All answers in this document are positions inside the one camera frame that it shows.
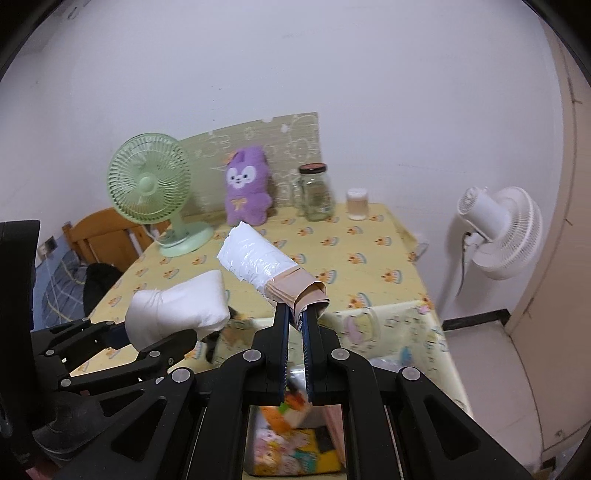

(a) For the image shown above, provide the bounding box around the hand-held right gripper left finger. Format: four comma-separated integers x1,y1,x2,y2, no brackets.
60,302,291,480

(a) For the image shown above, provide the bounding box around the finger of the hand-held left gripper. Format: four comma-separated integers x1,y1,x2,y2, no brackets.
58,329,198,398
32,318,134,366

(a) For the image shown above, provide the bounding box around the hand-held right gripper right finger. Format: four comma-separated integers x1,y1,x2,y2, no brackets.
300,307,532,480

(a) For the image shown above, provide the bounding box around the white sock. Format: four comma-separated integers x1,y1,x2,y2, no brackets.
126,270,230,347

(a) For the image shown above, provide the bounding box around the plastic white pink packet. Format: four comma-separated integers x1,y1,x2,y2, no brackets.
217,222,331,330

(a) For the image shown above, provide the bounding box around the cartoon print storage box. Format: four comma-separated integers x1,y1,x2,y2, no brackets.
222,300,451,477

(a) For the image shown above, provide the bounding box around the cartoon print tissue pack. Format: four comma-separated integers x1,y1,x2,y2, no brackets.
252,427,334,476

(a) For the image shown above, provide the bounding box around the black cloth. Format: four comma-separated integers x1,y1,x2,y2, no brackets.
83,263,123,319

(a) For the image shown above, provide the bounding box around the blue plaid bedding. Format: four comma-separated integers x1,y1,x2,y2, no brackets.
32,249,93,330

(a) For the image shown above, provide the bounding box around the wooden chair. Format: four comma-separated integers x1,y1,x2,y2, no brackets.
62,208,171,273

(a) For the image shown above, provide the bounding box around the clear cotton swab container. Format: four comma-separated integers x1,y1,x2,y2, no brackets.
346,188,370,221

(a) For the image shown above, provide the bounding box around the glass jar with red lid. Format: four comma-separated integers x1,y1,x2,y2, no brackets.
298,164,336,221

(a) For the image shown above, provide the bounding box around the purple plush toy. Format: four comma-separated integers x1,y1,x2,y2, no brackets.
225,146,273,227

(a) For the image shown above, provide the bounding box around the green desk fan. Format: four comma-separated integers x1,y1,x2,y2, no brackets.
107,132,214,258

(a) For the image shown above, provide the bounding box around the white standing fan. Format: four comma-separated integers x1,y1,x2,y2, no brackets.
438,186,543,324

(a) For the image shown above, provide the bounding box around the beige wooden door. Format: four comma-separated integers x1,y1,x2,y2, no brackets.
505,28,591,472

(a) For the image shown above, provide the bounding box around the black fan power cable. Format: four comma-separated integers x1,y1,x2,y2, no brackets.
456,231,472,298

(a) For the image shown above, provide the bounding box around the patterned green wall board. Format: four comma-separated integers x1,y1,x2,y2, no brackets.
178,111,320,217

